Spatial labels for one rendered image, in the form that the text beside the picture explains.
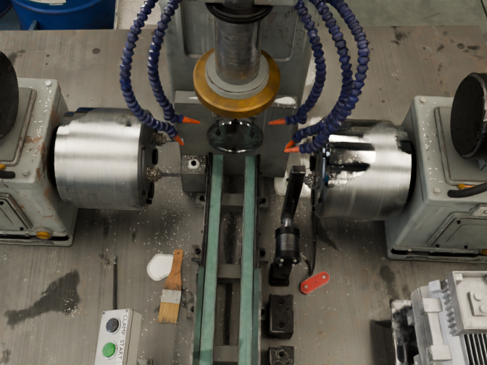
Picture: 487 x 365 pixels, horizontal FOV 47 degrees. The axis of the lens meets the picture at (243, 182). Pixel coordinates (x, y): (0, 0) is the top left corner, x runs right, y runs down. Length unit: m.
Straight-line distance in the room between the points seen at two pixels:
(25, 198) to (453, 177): 0.97
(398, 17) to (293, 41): 1.99
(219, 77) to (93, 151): 0.35
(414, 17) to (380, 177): 2.12
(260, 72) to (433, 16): 2.32
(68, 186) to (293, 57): 0.62
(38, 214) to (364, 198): 0.78
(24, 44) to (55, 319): 0.95
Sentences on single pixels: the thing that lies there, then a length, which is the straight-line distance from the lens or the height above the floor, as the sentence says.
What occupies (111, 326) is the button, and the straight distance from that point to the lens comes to 1.22.
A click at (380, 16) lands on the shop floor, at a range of 3.30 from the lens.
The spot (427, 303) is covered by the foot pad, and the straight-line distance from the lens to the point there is 1.29.
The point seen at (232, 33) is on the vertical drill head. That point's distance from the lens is 1.02.
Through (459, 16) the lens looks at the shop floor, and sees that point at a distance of 3.44.
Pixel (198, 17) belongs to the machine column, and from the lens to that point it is 1.33.
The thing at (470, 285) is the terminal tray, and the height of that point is 1.11.
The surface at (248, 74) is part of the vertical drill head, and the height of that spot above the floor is 1.38.
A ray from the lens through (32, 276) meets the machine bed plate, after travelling 1.60.
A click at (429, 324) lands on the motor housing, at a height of 1.06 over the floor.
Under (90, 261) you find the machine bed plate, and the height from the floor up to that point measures 0.80.
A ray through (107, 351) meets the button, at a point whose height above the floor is 1.07.
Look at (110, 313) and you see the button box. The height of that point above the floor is 1.06.
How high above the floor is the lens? 2.24
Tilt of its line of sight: 61 degrees down
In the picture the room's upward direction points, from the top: 4 degrees clockwise
